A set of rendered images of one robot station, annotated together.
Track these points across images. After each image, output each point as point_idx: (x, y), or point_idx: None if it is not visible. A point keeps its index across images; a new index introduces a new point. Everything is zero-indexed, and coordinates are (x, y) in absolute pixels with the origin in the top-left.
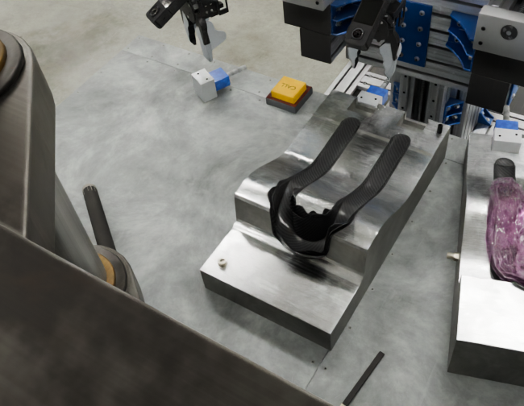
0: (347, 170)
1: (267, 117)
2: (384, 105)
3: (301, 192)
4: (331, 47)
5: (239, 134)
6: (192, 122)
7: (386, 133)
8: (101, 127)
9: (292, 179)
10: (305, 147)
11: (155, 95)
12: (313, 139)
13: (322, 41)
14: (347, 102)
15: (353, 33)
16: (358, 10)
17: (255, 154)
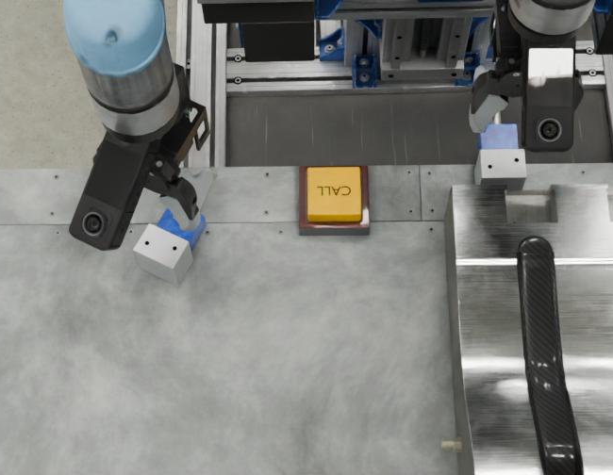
0: (591, 355)
1: (322, 266)
2: (563, 186)
3: (587, 466)
4: (314, 36)
5: (298, 332)
6: (188, 344)
7: (605, 246)
8: (9, 446)
9: (542, 439)
10: (490, 338)
11: (65, 313)
12: (492, 317)
13: (297, 32)
14: (498, 205)
15: (541, 132)
16: (529, 82)
17: (358, 362)
